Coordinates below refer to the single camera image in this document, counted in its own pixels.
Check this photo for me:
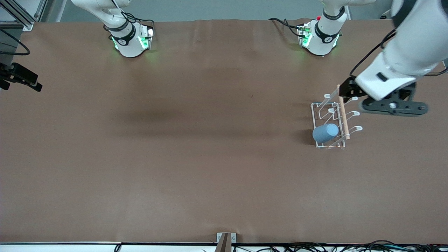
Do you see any aluminium frame profile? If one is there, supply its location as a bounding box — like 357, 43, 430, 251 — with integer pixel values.
0, 0, 48, 31

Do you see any black base cable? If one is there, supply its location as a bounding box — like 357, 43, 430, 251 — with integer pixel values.
269, 17, 306, 37
124, 13, 155, 31

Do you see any small metal bracket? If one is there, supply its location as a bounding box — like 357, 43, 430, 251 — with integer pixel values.
217, 232, 237, 244

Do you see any black right base cable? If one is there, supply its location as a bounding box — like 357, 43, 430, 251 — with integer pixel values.
124, 13, 155, 31

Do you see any white wire cup holder rack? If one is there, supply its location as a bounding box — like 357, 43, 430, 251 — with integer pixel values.
310, 84, 363, 150

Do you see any black cable bundle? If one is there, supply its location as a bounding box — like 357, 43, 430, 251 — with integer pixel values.
201, 240, 448, 252

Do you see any brown wooden post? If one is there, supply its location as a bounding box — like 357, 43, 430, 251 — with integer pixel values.
215, 233, 232, 252

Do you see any black left base cable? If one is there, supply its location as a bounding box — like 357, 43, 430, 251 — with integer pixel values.
269, 17, 306, 37

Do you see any blue plastic cup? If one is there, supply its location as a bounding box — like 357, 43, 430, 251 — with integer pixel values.
312, 123, 340, 143

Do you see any brown table cover mat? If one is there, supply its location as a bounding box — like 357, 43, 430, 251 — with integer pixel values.
0, 18, 448, 245

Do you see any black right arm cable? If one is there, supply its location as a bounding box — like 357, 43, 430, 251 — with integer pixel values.
0, 28, 31, 56

